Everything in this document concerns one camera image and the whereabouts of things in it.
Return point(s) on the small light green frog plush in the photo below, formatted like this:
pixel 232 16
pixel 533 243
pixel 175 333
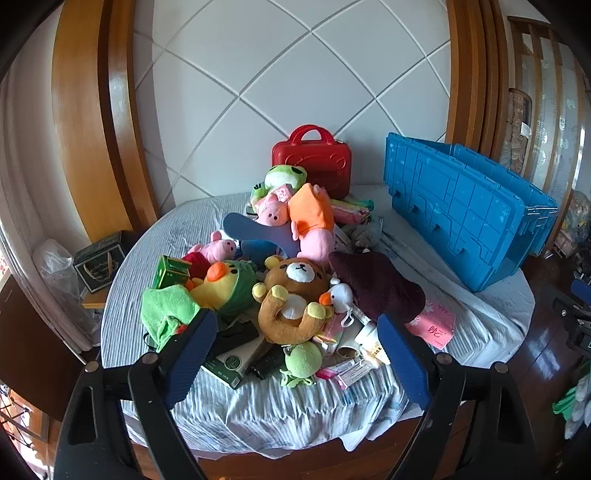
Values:
pixel 302 360

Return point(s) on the light blue paddle-shaped plush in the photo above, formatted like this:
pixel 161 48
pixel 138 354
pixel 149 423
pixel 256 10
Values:
pixel 249 228

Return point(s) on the round wooden desktop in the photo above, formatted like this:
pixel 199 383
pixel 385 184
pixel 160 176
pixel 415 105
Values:
pixel 323 466

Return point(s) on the green cloth bag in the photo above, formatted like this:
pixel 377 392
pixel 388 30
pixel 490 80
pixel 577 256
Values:
pixel 572 406

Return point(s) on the green cloth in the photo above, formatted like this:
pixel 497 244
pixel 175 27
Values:
pixel 166 304

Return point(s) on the pink pig plush red dress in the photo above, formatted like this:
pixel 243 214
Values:
pixel 217 249

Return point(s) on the wooden wall frame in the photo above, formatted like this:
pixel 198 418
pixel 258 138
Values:
pixel 87 115
pixel 475 69

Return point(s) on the black gift box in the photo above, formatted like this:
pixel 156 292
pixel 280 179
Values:
pixel 99 263

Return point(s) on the dark maroon cloth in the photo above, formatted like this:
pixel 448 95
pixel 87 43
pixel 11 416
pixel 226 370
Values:
pixel 374 286

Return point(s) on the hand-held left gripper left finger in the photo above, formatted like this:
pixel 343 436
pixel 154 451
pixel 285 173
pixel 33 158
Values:
pixel 194 350

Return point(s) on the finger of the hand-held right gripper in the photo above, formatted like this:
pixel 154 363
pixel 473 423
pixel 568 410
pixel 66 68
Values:
pixel 575 323

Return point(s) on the patterned glass door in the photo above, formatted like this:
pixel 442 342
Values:
pixel 549 101

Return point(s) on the blue plastic crate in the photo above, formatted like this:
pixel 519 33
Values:
pixel 461 207

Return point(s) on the black bag roll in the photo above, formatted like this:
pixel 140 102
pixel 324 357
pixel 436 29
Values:
pixel 265 364

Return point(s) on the pink pig plush orange dress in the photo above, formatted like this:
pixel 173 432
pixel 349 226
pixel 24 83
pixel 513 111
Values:
pixel 314 212

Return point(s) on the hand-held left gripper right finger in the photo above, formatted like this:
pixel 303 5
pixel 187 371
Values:
pixel 406 360

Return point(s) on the green carton box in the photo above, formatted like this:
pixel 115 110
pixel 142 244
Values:
pixel 171 272

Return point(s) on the white goose plush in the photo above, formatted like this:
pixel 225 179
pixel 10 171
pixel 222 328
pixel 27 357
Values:
pixel 339 295

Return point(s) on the brown bear plush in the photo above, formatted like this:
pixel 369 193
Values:
pixel 295 286

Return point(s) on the dark wooden cabinet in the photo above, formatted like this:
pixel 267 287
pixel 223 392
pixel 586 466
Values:
pixel 32 346

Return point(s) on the red hard carry case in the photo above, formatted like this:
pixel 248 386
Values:
pixel 318 166

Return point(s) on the pink paper sheet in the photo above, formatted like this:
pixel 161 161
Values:
pixel 434 323

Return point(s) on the white film roll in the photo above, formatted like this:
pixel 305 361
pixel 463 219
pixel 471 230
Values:
pixel 348 341

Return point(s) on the small pink packet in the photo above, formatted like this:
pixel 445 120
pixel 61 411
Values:
pixel 344 371

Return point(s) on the grey plush toy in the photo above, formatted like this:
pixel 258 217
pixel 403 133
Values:
pixel 364 235

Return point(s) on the yellow duck plush green hood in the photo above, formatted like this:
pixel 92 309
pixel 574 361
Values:
pixel 217 288

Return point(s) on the white and green box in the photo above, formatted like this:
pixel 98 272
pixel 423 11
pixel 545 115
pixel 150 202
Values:
pixel 231 362

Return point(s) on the pink tissue packet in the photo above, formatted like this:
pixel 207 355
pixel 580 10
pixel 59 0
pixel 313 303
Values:
pixel 351 210

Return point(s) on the clear plastic bag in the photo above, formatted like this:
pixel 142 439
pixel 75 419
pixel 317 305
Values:
pixel 55 267

